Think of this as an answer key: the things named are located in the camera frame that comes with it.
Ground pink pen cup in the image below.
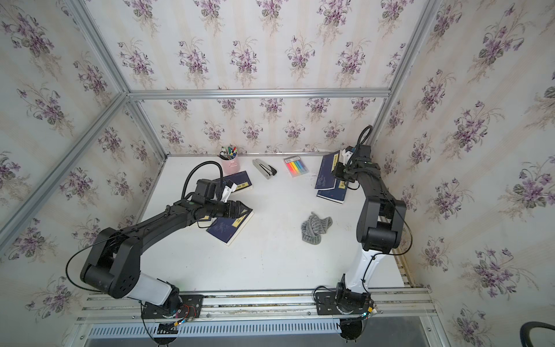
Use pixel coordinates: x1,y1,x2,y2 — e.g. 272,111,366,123
221,157,241,176

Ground blue book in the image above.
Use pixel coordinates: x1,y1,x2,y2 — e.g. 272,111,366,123
207,210,254,245
214,171,252,192
317,179,348,204
314,151,341,191

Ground pens in cup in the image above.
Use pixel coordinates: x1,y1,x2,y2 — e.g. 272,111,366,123
218,146,238,160

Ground grey black stapler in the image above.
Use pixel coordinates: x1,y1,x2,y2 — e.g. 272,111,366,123
252,159,277,179

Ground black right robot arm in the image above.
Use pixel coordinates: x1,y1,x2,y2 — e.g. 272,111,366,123
332,145,407,293

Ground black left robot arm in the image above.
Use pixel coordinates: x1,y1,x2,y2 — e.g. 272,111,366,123
79,179,249,312

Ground colourful highlighter pack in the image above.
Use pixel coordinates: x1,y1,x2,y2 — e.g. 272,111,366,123
283,156,309,177

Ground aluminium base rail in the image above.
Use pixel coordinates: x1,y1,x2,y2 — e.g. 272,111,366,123
68,288,439,346

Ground grey patterned cloth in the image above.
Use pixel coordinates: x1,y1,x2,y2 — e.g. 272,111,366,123
301,212,333,245

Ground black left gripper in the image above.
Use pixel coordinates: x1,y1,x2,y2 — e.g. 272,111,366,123
203,200,250,220

